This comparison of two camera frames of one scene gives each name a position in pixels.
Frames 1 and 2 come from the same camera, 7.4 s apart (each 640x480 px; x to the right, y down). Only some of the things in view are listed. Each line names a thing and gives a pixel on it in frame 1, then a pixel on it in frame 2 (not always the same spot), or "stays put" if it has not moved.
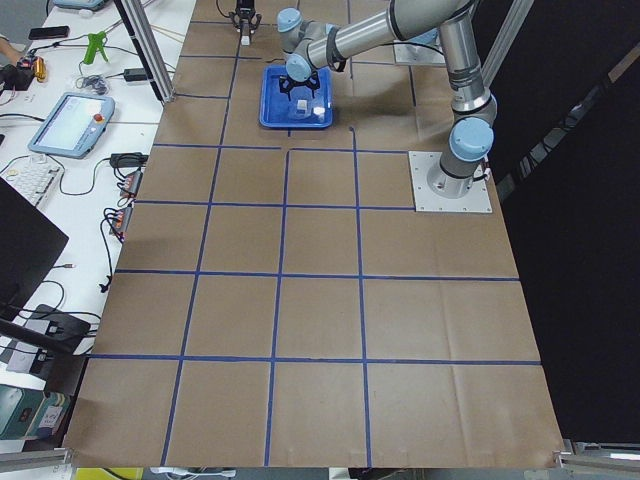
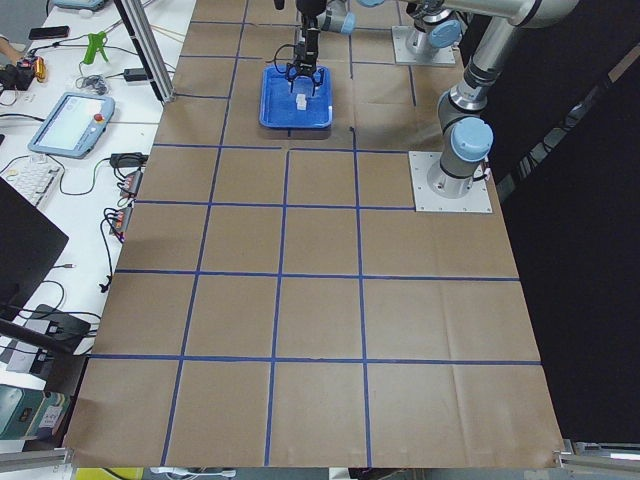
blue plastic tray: [302, 110] stays put
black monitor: [29, 246] stays put
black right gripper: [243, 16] to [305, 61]
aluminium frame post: [148, 48] stays put
